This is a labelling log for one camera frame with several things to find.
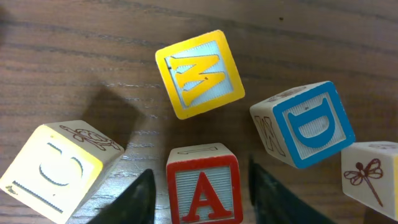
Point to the blue letter D block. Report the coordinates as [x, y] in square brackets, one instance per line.
[303, 125]

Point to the yellow letter M block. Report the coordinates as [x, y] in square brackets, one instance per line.
[199, 74]

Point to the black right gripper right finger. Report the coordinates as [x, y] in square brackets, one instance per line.
[275, 204]

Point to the red letter A block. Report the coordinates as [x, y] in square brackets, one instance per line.
[204, 185]

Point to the yellow letter C block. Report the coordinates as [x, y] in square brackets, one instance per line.
[60, 167]

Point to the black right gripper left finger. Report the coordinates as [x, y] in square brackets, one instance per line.
[136, 205]

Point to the yellow number 8 block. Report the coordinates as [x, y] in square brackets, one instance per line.
[369, 175]

